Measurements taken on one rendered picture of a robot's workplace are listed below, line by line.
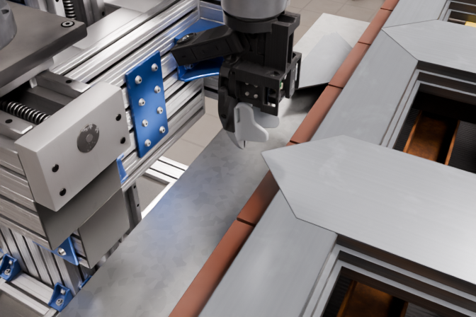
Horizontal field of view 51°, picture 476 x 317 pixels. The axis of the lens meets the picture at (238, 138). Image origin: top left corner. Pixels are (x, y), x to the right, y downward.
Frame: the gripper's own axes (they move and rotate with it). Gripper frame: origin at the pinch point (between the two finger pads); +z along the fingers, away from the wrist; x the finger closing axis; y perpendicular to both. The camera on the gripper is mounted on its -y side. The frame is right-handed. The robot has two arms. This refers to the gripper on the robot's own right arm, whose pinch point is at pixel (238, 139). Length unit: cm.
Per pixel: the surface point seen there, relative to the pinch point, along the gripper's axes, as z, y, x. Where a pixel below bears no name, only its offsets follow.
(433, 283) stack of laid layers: 2.5, 29.2, -10.0
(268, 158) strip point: 0.5, 5.4, -1.4
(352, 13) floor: 88, -43, 233
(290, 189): 0.5, 10.3, -5.6
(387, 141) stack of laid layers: 2.5, 18.5, 12.2
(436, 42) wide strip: 0.7, 19.7, 42.9
